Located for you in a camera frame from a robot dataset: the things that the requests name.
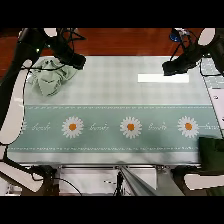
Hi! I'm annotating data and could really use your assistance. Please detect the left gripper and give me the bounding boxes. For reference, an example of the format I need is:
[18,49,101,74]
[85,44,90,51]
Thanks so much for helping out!
[61,49,87,71]

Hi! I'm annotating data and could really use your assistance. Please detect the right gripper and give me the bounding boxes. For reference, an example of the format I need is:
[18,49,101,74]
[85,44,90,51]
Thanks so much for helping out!
[161,57,192,77]

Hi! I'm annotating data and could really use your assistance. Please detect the pale green garment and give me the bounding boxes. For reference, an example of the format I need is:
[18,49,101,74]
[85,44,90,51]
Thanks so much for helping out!
[26,58,78,98]

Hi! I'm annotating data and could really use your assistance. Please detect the silver frame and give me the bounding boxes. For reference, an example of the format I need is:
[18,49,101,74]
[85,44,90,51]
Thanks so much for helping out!
[6,162,208,197]

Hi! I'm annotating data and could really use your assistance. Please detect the black cable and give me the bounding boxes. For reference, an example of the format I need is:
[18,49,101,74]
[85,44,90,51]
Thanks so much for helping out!
[53,177,83,197]

